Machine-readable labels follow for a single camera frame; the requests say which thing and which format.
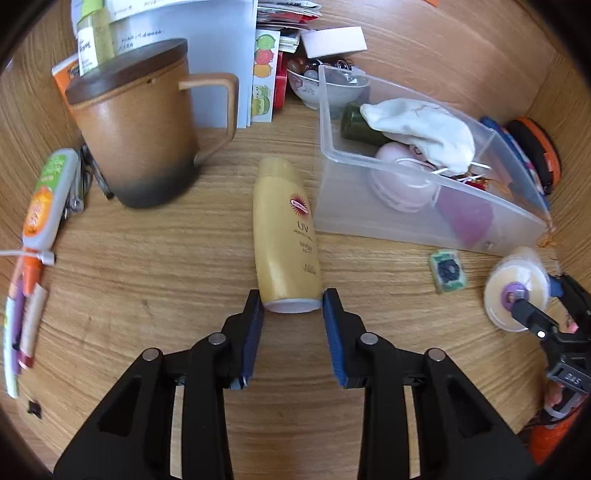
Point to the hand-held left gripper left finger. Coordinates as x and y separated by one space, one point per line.
251 341

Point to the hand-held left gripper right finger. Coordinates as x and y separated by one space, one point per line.
332 341

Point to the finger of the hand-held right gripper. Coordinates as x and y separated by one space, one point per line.
557 288
531 314

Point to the round white case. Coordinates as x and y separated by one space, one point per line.
508 277

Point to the yellow sunscreen bottle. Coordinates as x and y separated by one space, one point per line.
286 240

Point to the red pouch with gold ribbon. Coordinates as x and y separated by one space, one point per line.
466 221

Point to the clear plastic storage box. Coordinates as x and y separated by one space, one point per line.
341 184

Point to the pink round compact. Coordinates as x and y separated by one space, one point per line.
392 154

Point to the white cloth bag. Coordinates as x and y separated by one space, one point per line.
425 129

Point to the green glass bottle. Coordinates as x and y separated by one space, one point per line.
355 124

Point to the person's right forearm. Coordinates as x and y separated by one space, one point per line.
549 438

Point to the person's right hand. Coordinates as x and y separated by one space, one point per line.
553 400

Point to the small green square packet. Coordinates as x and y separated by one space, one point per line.
448 270

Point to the blue patchwork pouch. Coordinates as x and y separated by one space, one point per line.
538 182

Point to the black case with orange zipper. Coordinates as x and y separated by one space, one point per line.
542 147

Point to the beige tube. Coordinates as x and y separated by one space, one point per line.
33 323

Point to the black pen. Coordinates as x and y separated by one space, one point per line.
99 175

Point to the small black clip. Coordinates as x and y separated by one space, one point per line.
34 409

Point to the orange marker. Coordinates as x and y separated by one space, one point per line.
32 272

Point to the metal clip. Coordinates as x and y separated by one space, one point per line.
75 194

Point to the brown mug with lid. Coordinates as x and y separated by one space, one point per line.
134 138

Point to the purple pen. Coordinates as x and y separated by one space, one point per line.
17 323

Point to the white and green tube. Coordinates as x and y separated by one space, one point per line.
10 360

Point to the white green orange tube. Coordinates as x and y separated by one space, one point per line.
46 198

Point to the white ceramic bowl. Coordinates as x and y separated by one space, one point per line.
307 90

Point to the fruit sticker sheet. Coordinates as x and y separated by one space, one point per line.
265 74

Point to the pile of glass beads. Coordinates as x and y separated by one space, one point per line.
309 69

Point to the white paper folder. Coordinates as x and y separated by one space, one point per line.
207 46

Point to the white and brown card box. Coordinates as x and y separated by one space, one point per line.
332 40

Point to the small orange box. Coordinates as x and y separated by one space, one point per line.
62 78

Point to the stack of books and packets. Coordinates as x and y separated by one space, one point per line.
286 18

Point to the green lotion bottle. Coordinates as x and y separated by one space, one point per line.
94 41

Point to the handwritten white note paper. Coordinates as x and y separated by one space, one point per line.
138 8

